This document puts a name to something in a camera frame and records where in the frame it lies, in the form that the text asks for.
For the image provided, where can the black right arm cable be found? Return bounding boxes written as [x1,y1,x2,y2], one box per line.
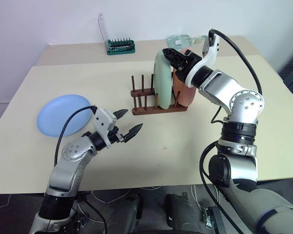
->
[200,28,263,234]

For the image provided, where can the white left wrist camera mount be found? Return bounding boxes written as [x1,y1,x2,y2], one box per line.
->
[92,107,118,149]

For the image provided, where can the pink plate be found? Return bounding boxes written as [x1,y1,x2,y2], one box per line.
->
[171,47,197,107]

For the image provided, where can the wooden dish rack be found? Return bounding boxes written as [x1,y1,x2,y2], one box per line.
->
[130,74,189,116]

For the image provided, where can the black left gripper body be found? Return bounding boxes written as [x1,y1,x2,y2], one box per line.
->
[106,126,128,146]

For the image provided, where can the black cable under table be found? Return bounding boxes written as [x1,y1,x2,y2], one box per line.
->
[77,192,108,234]

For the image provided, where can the dark rounded shape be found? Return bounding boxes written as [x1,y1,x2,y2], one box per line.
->
[97,194,144,234]
[164,192,206,234]

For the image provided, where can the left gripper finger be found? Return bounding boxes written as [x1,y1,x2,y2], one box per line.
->
[113,109,129,120]
[120,123,144,143]

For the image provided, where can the white floor cable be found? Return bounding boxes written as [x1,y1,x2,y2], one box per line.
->
[91,187,132,204]
[189,184,207,212]

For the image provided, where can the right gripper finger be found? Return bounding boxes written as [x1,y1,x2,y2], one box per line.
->
[166,57,187,71]
[162,48,187,61]

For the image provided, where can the metal bracket on floor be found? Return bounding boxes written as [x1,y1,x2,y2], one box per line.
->
[201,206,225,231]

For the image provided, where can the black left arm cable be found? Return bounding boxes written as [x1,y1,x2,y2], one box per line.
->
[54,105,96,169]

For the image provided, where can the blue plate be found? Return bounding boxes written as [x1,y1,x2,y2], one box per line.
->
[36,94,93,137]

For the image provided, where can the green plate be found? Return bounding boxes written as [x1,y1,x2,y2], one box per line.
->
[153,51,174,111]

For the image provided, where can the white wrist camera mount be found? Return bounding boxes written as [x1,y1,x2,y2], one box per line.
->
[92,107,118,149]
[184,33,220,88]

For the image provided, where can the green screwdriver bit set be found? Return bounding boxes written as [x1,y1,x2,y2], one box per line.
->
[106,38,137,56]

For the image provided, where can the small clear plastic bag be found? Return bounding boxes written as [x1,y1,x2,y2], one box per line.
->
[192,35,208,45]

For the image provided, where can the clear plastic case lid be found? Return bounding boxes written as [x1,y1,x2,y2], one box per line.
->
[97,12,109,49]

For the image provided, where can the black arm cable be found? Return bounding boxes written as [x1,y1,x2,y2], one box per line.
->
[200,28,263,234]
[54,105,96,169]

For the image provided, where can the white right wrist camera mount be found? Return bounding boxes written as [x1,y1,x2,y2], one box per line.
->
[184,33,220,88]

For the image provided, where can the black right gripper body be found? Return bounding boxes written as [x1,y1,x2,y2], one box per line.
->
[175,50,202,82]

